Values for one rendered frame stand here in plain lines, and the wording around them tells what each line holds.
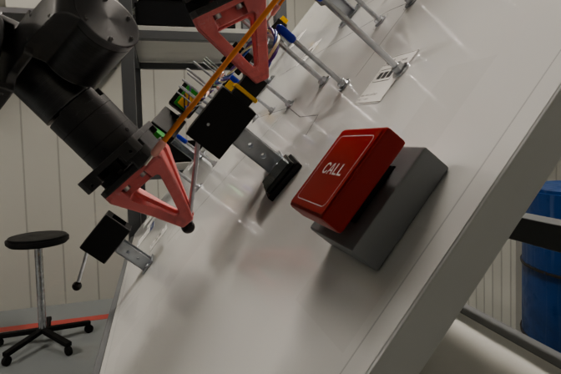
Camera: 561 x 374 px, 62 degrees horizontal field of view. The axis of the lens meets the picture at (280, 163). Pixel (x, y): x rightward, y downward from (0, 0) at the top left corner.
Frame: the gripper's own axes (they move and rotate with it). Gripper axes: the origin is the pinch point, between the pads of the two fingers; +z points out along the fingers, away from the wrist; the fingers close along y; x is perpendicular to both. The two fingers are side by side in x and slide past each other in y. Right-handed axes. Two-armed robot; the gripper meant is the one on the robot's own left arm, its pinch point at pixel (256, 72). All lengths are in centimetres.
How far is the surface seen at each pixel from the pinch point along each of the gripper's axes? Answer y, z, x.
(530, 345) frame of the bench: 12, 55, -21
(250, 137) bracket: -1.1, 5.3, 3.3
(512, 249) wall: 177, 158, -100
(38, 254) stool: 210, 49, 138
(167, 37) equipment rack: 95, -15, 12
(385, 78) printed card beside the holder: -10.4, 4.1, -8.1
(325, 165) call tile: -23.5, 4.3, 0.5
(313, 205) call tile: -25.9, 5.0, 2.0
